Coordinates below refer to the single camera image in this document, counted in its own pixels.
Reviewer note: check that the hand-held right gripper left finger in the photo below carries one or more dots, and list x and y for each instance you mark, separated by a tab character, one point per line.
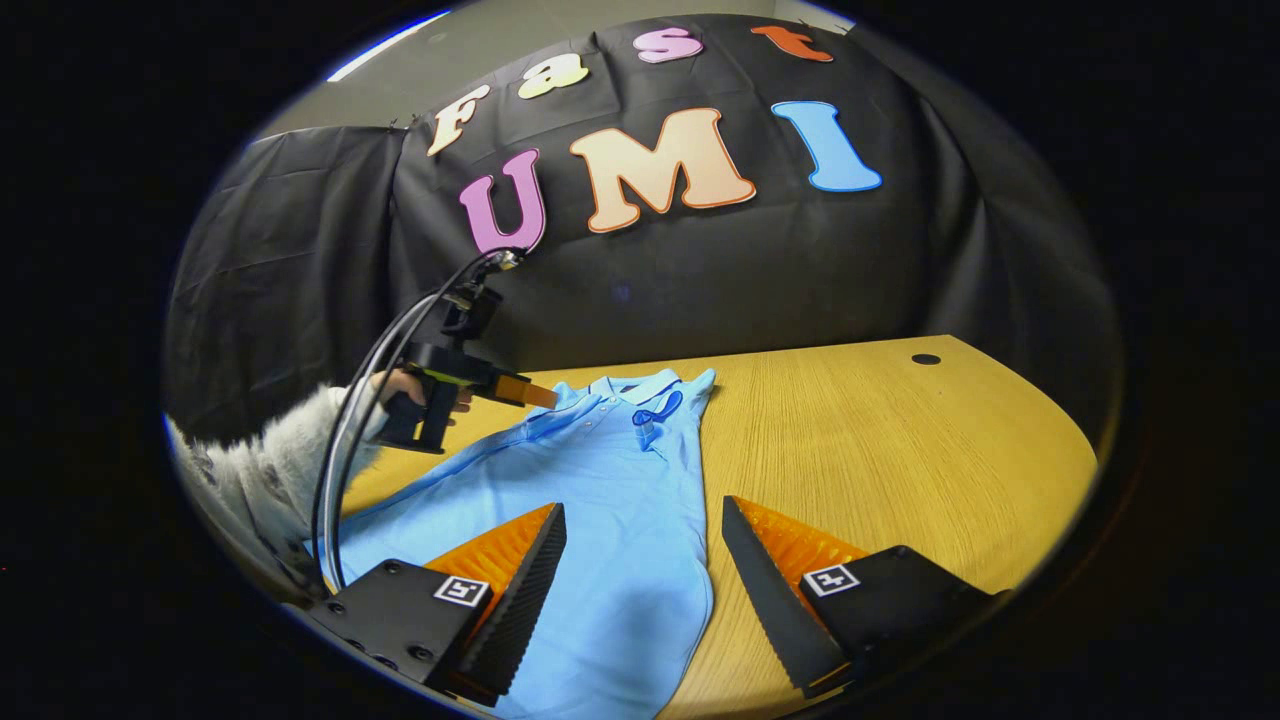
525	590

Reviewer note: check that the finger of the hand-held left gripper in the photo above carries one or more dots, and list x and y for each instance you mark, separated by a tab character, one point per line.
525	390

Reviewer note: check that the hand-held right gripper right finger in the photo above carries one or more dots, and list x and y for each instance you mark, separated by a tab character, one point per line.
765	590

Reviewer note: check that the light blue T-shirt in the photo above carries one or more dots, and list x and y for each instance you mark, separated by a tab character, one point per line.
600	480

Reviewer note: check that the black backdrop cloth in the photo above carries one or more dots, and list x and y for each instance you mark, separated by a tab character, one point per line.
750	270

